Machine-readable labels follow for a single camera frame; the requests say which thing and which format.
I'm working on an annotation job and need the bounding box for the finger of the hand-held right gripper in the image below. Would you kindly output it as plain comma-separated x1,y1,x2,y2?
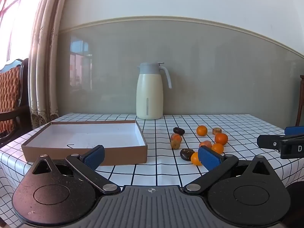
257,134,304,151
284,126,304,136

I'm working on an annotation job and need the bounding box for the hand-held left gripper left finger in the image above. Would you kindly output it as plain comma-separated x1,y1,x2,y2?
32,145,121,194

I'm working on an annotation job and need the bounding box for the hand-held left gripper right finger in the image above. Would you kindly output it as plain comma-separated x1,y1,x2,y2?
183,146,272,194

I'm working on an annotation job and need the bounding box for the brown cardboard box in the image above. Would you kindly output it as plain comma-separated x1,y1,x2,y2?
21,120,148,165

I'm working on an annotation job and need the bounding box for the dark wooden furniture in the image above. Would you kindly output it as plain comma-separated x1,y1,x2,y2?
296,75,304,126

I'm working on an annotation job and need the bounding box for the white black checked tablecloth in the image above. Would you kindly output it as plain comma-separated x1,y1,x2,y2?
0,113,304,228

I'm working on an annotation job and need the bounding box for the cream thermos jug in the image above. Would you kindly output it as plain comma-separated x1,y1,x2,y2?
136,62,172,120

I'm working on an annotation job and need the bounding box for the beige embroidered curtain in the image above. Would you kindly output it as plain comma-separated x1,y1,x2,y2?
28,0,70,130

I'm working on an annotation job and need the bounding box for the wooden woven-back chair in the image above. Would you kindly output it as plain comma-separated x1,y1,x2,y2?
0,58,32,148

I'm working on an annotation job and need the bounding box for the window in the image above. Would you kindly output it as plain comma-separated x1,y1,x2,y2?
0,0,45,67

